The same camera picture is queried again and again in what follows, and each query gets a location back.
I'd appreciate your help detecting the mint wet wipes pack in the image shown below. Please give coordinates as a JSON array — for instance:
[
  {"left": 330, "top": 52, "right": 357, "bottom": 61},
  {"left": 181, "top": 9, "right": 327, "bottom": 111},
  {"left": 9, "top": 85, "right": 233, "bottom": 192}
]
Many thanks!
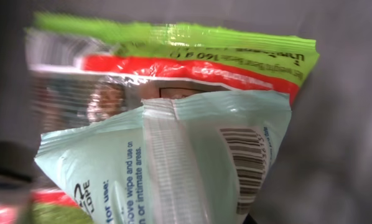
[{"left": 35, "top": 90, "right": 291, "bottom": 224}]

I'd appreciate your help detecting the green snack bag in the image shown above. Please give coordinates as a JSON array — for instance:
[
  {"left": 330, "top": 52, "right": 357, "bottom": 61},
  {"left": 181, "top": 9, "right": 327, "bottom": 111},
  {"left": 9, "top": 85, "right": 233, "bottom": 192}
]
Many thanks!
[{"left": 27, "top": 12, "right": 319, "bottom": 133}]

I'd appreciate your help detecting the red stick sachet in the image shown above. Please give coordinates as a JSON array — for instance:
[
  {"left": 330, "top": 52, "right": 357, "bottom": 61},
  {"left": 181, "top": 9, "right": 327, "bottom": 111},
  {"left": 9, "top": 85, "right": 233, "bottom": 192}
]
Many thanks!
[{"left": 0, "top": 189, "right": 77, "bottom": 224}]

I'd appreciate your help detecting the grey plastic shopping basket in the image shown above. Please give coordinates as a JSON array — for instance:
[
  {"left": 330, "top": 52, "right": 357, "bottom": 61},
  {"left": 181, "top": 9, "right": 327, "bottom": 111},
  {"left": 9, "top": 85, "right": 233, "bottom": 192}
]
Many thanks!
[{"left": 0, "top": 0, "right": 372, "bottom": 223}]

